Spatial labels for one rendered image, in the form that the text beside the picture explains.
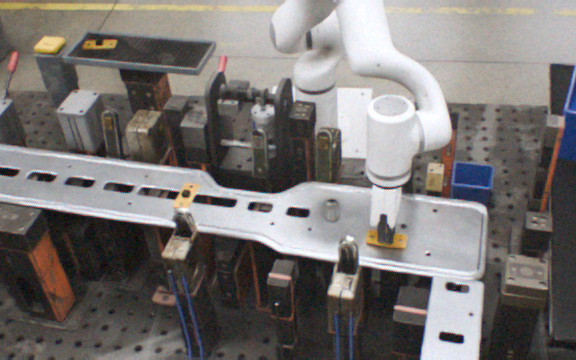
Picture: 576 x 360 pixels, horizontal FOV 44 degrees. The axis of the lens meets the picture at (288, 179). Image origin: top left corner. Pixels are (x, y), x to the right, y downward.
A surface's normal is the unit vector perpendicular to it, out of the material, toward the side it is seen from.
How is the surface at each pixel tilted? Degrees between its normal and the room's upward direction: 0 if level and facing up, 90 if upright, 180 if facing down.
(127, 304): 0
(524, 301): 89
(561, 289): 0
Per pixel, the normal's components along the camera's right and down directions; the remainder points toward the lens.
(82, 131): -0.26, 0.66
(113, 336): -0.07, -0.75
